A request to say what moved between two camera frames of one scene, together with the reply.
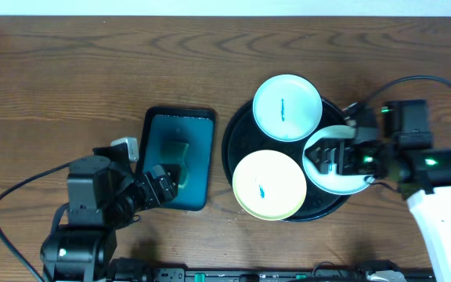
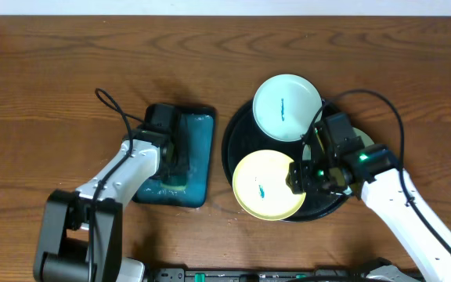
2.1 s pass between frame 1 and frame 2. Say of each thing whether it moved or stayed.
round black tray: stayed
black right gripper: moved
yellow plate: stayed
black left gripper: moved
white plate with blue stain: stayed
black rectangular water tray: stayed
